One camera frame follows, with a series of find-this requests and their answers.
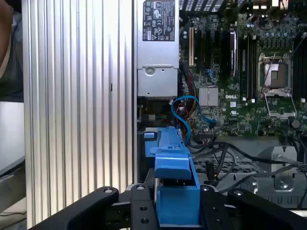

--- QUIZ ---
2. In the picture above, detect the black expansion slot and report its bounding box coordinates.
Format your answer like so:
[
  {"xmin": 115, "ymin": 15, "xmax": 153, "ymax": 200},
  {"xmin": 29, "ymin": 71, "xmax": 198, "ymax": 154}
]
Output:
[{"xmin": 196, "ymin": 30, "xmax": 205, "ymax": 69}]

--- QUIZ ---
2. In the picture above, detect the beige expansion slot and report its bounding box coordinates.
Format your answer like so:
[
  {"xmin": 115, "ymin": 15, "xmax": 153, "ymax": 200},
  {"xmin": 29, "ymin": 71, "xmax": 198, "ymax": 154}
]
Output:
[{"xmin": 188, "ymin": 26, "xmax": 195, "ymax": 68}]

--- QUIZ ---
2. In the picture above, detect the silver metal drive bracket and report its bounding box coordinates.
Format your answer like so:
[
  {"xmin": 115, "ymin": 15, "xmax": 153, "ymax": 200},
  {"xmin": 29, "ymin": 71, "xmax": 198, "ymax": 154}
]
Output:
[{"xmin": 258, "ymin": 145, "xmax": 307, "ymax": 209}]

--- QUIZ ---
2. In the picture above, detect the black RAM slot bank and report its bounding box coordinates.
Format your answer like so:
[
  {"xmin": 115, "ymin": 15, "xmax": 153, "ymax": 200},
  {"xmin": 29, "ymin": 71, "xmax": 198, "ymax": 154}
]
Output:
[
  {"xmin": 293, "ymin": 35, "xmax": 307, "ymax": 102},
  {"xmin": 239, "ymin": 35, "xmax": 259, "ymax": 100}
]

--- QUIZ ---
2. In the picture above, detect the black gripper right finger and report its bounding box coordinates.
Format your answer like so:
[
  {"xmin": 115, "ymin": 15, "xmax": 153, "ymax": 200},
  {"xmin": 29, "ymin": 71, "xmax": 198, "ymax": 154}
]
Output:
[{"xmin": 200, "ymin": 184, "xmax": 307, "ymax": 230}]

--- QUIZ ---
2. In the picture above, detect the black graphics card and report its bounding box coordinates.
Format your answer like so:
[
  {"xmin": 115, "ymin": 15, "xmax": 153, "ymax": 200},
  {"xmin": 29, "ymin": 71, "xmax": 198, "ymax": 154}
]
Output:
[{"xmin": 229, "ymin": 23, "xmax": 239, "ymax": 77}]

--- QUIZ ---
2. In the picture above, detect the silver ribbed chipset heatsink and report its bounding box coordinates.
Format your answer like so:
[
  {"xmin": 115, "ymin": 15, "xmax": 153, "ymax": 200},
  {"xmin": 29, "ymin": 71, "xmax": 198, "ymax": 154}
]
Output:
[{"xmin": 199, "ymin": 87, "xmax": 220, "ymax": 107}]

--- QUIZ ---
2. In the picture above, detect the green Dell motherboard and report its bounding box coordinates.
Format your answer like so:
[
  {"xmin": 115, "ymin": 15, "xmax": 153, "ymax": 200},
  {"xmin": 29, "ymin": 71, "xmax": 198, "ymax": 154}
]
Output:
[{"xmin": 178, "ymin": 0, "xmax": 307, "ymax": 139}]

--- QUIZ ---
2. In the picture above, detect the open silver PC case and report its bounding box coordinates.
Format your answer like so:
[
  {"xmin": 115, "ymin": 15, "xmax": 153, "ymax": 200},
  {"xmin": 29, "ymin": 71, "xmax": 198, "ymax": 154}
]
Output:
[{"xmin": 133, "ymin": 0, "xmax": 307, "ymax": 213}]

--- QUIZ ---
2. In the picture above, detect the person's grey clothed trunk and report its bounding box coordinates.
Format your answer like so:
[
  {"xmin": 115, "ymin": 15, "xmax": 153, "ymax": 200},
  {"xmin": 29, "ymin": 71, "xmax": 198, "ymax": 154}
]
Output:
[{"xmin": 0, "ymin": 11, "xmax": 24, "ymax": 97}]

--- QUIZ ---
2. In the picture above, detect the thin black wire with connector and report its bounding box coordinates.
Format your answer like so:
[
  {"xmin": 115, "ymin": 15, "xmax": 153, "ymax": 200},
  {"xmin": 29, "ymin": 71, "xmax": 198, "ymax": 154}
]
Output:
[{"xmin": 205, "ymin": 160, "xmax": 217, "ymax": 182}]

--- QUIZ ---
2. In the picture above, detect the silver power supply unit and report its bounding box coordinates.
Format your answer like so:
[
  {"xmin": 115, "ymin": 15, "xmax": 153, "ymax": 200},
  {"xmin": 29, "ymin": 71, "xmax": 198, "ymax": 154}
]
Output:
[{"xmin": 136, "ymin": 0, "xmax": 180, "ymax": 98}]

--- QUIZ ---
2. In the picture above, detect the blue flat disk wire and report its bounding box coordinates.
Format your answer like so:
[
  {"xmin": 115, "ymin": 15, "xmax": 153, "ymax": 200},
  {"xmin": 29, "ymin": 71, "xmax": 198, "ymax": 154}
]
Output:
[{"xmin": 171, "ymin": 95, "xmax": 217, "ymax": 147}]

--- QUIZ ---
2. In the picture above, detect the metal socket cover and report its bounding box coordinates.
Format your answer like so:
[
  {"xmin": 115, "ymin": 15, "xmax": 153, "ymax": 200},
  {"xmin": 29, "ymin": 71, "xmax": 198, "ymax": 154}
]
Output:
[{"xmin": 263, "ymin": 88, "xmax": 297, "ymax": 119}]

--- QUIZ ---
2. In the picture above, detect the multicoloured power cable bundle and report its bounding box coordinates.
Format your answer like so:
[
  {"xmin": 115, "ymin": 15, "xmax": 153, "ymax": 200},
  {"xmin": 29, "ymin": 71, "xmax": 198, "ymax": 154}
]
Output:
[{"xmin": 176, "ymin": 97, "xmax": 200, "ymax": 145}]

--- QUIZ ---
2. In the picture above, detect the thick black cable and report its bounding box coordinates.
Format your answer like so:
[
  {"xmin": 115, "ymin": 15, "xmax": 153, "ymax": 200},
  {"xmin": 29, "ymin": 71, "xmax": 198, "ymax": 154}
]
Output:
[{"xmin": 187, "ymin": 140, "xmax": 307, "ymax": 167}]

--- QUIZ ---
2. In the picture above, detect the thin metal locking lever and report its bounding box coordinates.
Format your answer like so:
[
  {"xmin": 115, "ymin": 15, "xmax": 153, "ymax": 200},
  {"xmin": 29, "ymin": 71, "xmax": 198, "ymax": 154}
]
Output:
[{"xmin": 264, "ymin": 54, "xmax": 276, "ymax": 81}]

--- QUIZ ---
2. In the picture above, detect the black flat device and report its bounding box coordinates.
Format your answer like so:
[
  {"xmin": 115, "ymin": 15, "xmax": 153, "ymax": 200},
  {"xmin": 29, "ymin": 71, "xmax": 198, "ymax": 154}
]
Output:
[{"xmin": 0, "ymin": 165, "xmax": 27, "ymax": 214}]

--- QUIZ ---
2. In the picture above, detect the CPU socket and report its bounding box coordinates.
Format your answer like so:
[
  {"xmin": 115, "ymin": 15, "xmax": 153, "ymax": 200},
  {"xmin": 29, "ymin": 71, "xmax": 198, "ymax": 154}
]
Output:
[{"xmin": 258, "ymin": 54, "xmax": 293, "ymax": 91}]

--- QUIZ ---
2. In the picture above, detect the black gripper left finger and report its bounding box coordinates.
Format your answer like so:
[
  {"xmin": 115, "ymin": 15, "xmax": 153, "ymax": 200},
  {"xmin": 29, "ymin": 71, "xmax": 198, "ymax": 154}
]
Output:
[{"xmin": 31, "ymin": 184, "xmax": 160, "ymax": 230}]

